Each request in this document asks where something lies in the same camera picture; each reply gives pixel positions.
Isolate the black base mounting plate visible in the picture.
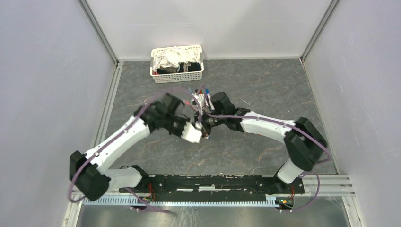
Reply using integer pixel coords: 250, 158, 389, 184
131, 174, 305, 202

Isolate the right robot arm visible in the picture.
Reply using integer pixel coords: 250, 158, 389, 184
195, 91, 330, 193

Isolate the slotted cable duct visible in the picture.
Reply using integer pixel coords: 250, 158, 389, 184
82, 195, 278, 208

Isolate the white plastic basket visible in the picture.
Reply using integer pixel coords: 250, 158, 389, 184
149, 45, 204, 83

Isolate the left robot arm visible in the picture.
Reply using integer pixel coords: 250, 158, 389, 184
68, 93, 202, 202

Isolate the white cloth in basket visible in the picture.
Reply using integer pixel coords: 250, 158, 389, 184
151, 45, 202, 70

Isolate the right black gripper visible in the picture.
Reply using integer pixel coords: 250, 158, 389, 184
196, 110, 227, 140

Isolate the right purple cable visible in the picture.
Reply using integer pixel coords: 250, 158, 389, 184
199, 84, 332, 212

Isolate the black striped cloth in basket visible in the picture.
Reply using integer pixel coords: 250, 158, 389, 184
156, 62, 202, 75

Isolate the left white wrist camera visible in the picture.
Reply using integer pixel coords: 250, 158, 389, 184
181, 122, 203, 143

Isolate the purple cable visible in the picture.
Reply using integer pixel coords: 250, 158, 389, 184
199, 84, 332, 212
67, 87, 204, 214

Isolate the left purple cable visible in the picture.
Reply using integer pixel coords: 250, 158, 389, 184
67, 87, 204, 214

